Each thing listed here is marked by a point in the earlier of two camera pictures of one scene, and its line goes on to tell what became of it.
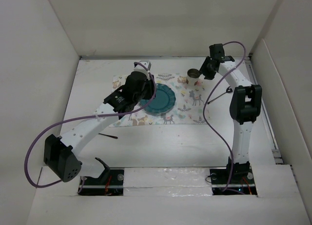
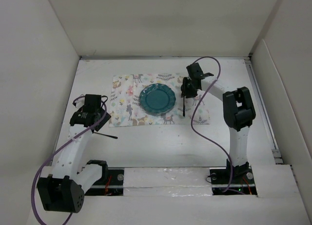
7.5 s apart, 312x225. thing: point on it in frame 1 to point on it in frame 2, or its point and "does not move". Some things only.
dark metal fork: (114, 137) does not move
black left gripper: (149, 83) to (106, 119)
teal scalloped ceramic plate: (164, 101) does not move
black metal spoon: (228, 90) to (183, 95)
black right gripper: (210, 75) to (189, 94)
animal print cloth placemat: (190, 106) does not move
